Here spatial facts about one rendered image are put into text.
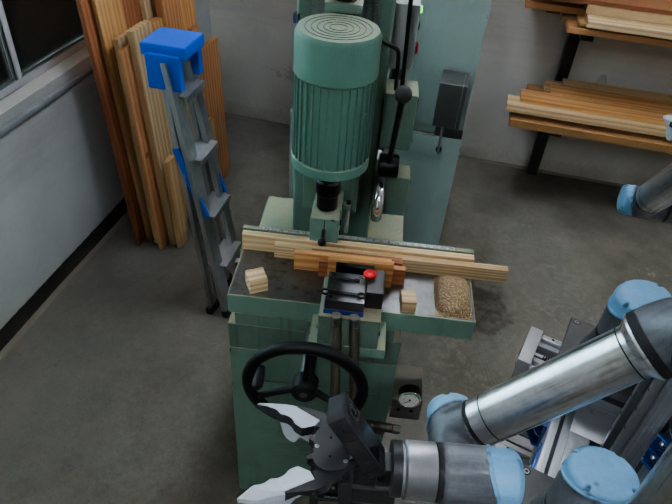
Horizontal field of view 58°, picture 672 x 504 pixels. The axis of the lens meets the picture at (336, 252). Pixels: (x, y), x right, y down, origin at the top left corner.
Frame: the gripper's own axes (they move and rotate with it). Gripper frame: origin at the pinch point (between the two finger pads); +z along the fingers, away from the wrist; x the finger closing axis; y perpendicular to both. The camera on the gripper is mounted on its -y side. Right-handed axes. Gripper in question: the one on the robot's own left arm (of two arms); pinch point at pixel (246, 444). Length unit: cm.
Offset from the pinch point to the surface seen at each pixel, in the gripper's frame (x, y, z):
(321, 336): 55, 27, -8
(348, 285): 60, 16, -13
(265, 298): 65, 25, 7
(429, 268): 78, 21, -33
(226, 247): 167, 75, 38
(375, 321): 54, 21, -19
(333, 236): 74, 12, -8
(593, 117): 243, 30, -130
